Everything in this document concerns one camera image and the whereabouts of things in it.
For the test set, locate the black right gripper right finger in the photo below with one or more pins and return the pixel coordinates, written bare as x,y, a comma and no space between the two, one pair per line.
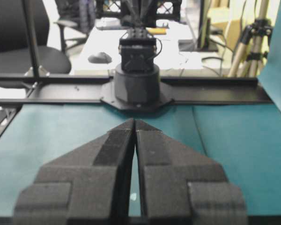
180,186

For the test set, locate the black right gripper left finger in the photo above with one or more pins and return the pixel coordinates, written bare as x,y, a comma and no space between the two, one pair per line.
89,185

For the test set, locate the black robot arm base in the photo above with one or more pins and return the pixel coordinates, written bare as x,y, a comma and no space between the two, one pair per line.
136,83

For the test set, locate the dark computer mouse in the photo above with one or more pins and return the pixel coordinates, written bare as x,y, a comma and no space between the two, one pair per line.
100,58

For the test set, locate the white background desk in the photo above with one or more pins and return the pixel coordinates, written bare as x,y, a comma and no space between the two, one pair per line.
179,56

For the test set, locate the black office chair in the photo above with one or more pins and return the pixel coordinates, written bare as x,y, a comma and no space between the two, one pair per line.
14,50

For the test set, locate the orange yellow tool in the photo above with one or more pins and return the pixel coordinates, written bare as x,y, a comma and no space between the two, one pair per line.
157,31

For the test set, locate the black aluminium frame rail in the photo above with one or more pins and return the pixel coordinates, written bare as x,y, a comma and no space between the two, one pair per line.
174,90

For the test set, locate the beige camera tripod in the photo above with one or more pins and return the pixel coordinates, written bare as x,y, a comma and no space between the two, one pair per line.
248,59

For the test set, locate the black vertical frame post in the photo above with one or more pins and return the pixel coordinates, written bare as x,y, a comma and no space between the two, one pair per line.
31,36

